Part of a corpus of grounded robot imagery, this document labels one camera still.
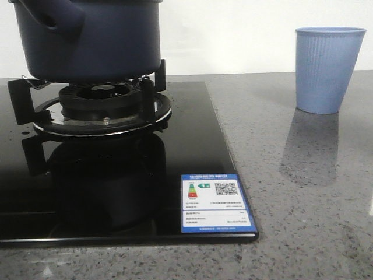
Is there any light blue ribbed cup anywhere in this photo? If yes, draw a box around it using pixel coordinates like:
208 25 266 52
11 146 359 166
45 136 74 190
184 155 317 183
295 27 367 114

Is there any blue energy label sticker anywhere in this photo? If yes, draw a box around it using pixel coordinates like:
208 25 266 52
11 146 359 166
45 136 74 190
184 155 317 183
181 173 256 233

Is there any black right burner pot stand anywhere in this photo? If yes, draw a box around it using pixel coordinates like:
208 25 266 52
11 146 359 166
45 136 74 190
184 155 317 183
8 59 172 138

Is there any dark blue cooking pot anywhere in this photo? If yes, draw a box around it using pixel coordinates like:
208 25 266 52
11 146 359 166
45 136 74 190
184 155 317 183
13 1 161 83

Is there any black glass gas stove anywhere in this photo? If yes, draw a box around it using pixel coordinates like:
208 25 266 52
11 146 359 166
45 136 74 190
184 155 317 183
1 82 259 247

